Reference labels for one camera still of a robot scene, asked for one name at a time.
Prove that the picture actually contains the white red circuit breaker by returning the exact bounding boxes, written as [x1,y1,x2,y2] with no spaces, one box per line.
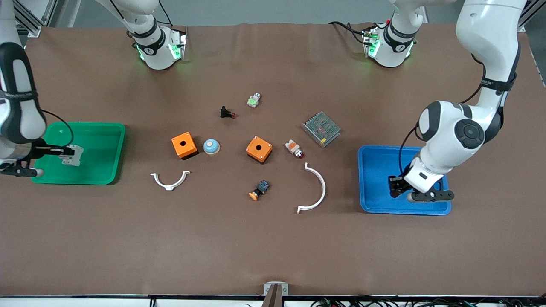
[59,144,84,167]

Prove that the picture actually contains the blue plastic tray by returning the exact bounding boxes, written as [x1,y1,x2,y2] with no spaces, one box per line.
[357,145,452,216]

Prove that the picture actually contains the green plastic tray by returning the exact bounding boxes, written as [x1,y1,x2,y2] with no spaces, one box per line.
[31,122,126,185]

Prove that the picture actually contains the large white pipe clamp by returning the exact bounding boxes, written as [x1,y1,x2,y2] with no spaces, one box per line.
[297,162,327,214]

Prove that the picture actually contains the metal mesh power supply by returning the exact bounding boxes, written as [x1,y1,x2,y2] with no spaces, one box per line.
[302,111,342,148]

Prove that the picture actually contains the red indicator light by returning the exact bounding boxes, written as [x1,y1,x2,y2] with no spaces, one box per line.
[285,139,305,159]

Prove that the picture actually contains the small white pipe clamp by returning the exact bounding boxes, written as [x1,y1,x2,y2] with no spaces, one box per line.
[150,171,191,191]

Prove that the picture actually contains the orange black button box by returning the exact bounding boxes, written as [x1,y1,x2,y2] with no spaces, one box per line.
[246,136,273,164]
[171,132,199,161]

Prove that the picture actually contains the yellow mushroom push button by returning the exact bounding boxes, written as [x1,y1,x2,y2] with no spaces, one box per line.
[249,180,270,201]

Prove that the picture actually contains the tangled black cables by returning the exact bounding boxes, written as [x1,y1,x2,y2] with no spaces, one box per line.
[311,296,546,307]

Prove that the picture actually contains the aluminium frame profile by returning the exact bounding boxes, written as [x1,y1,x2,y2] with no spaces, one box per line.
[518,0,546,30]
[13,0,58,38]

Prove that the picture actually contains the white table edge rail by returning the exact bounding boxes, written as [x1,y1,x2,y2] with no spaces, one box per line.
[0,295,546,307]

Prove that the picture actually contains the black base cable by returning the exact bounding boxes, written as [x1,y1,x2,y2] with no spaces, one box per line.
[328,20,372,43]

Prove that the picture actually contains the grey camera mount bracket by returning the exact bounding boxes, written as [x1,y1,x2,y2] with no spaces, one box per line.
[262,281,289,307]

